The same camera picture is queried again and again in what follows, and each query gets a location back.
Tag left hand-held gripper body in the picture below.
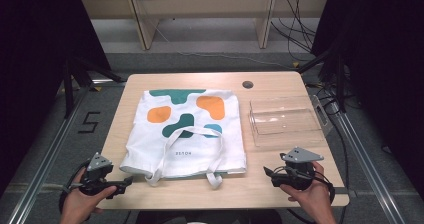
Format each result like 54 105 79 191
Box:
79 152 116 196

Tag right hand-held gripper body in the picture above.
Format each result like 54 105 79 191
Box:
279 146 324 191

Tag clear plastic box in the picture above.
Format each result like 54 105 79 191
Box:
248 95 326 148

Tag white tote bag coloured blobs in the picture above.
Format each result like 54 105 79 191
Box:
119 88 248 189

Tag person's right hand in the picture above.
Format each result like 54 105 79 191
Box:
279 160 332 215

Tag person's left hand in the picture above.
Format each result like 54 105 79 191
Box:
59 167 118 218

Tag person's dark clothing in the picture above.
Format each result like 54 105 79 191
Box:
135 209 284 224

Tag black metal stand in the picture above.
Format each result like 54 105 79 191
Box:
62 55 124 119
296 47 348 114

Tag dark curtain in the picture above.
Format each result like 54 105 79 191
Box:
0 0 112 198
310 0 424 198

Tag beige wooden shelf unit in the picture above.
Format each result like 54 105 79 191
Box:
79 0 331 51

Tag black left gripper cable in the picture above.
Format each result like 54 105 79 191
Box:
58 160 91 217

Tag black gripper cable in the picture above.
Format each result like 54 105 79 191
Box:
286 170 336 224
58 160 91 217

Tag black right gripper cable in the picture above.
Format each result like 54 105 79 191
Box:
286 170 336 224

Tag grey metal table bracket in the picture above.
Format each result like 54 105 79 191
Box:
311 94 334 137

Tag aluminium floor rail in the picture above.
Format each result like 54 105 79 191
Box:
7 78 128 224
328 97 407 224

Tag bundle of black cables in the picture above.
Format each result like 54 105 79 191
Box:
270 0 318 62

